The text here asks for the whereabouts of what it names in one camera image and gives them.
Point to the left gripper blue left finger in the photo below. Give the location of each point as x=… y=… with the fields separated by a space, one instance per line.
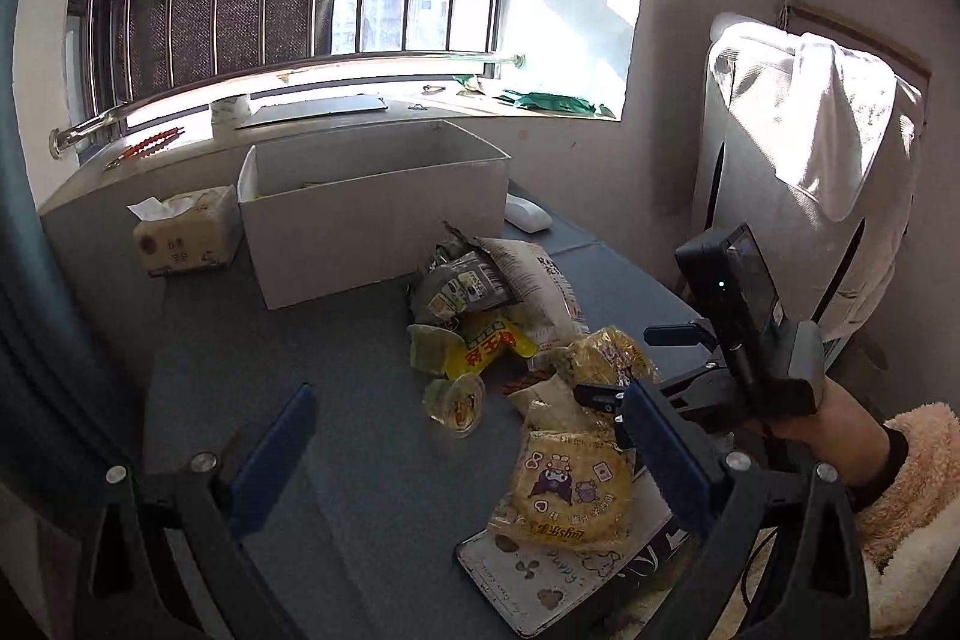
x=264 y=458

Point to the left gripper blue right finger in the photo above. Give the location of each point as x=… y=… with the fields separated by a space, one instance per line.
x=680 y=457

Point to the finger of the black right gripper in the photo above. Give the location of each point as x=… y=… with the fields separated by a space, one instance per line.
x=691 y=333

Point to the fuzzy cream sleeve forearm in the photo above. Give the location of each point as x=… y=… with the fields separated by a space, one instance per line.
x=909 y=535

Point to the person's right hand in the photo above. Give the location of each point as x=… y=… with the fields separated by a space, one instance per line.
x=841 y=433

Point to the yellow cartoon cake packet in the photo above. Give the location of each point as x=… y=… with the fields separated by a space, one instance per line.
x=572 y=484

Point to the white snack bag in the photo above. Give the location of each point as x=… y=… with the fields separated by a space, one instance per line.
x=546 y=306

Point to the phone in cartoon case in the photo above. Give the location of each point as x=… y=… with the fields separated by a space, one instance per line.
x=533 y=587

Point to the white remote control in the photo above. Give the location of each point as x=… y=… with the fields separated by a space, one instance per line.
x=526 y=215

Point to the teal curtain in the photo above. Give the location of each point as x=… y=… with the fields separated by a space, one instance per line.
x=69 y=410

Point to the jelly cup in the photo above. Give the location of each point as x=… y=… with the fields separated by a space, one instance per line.
x=456 y=404

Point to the yellow red snack bag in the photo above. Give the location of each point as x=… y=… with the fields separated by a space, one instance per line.
x=480 y=339

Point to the grey black snack packet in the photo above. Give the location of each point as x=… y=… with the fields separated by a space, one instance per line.
x=460 y=278

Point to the tissue paper pack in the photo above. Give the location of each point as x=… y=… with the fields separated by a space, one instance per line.
x=195 y=230

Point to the green plastic bags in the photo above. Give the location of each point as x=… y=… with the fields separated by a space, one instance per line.
x=533 y=101

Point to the white cardboard box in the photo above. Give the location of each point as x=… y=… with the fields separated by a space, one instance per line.
x=337 y=209

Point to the grey flat board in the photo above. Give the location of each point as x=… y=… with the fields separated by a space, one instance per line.
x=314 y=109

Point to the roll of tape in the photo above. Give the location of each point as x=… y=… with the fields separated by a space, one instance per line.
x=230 y=110

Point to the orange handled tool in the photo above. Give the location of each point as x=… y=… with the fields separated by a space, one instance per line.
x=147 y=147

